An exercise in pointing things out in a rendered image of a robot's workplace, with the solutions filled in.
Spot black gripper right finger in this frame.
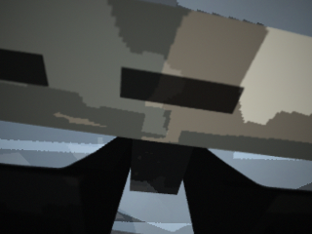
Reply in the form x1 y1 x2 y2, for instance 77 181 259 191
183 146 312 234

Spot black two-prong plug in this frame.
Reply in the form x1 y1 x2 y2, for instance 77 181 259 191
130 138 194 195

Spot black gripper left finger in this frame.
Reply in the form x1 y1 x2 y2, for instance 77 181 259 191
0 136 133 234

